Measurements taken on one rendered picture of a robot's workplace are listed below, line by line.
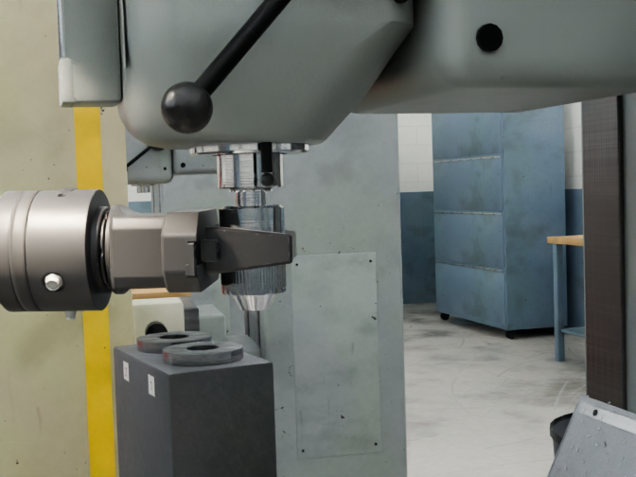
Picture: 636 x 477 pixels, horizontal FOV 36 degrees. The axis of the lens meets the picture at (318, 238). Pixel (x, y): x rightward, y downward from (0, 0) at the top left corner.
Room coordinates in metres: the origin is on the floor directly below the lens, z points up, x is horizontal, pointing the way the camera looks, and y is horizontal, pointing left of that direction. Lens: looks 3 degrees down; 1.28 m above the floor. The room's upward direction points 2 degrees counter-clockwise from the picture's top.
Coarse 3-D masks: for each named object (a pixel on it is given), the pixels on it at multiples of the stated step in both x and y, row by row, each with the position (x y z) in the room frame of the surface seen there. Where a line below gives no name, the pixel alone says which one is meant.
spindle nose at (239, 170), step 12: (228, 156) 0.68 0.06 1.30; (240, 156) 0.68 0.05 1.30; (252, 156) 0.68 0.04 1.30; (276, 156) 0.69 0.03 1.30; (228, 168) 0.68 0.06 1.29; (240, 168) 0.68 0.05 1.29; (252, 168) 0.68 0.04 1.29; (276, 168) 0.69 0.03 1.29; (228, 180) 0.68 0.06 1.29; (240, 180) 0.68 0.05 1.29; (252, 180) 0.68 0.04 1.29; (276, 180) 0.69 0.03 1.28
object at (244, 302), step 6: (270, 294) 0.69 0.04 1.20; (240, 300) 0.69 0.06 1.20; (246, 300) 0.69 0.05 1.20; (252, 300) 0.68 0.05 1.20; (258, 300) 0.69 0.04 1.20; (264, 300) 0.69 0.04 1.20; (270, 300) 0.69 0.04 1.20; (240, 306) 0.69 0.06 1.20; (246, 306) 0.69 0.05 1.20; (252, 306) 0.69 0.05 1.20; (258, 306) 0.69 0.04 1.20; (264, 306) 0.69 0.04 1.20; (270, 306) 0.70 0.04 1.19
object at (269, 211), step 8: (224, 208) 0.68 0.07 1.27; (232, 208) 0.68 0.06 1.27; (240, 208) 0.68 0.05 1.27; (248, 208) 0.68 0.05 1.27; (256, 208) 0.68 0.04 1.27; (264, 208) 0.68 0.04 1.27; (272, 208) 0.68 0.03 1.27; (280, 208) 0.69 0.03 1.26; (224, 216) 0.68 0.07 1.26; (232, 216) 0.68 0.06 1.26; (240, 216) 0.68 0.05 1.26; (248, 216) 0.68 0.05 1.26; (256, 216) 0.68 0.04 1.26; (264, 216) 0.68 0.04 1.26; (272, 216) 0.68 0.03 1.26; (280, 216) 0.69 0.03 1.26
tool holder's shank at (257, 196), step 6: (240, 192) 0.69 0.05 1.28; (246, 192) 0.69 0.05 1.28; (252, 192) 0.69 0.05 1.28; (258, 192) 0.69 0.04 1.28; (264, 192) 0.69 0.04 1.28; (240, 198) 0.69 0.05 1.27; (246, 198) 0.69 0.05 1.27; (252, 198) 0.69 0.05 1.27; (258, 198) 0.69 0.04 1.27; (264, 198) 0.69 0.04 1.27; (240, 204) 0.69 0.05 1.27; (246, 204) 0.69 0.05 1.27; (252, 204) 0.69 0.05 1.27; (258, 204) 0.69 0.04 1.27; (264, 204) 0.69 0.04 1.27
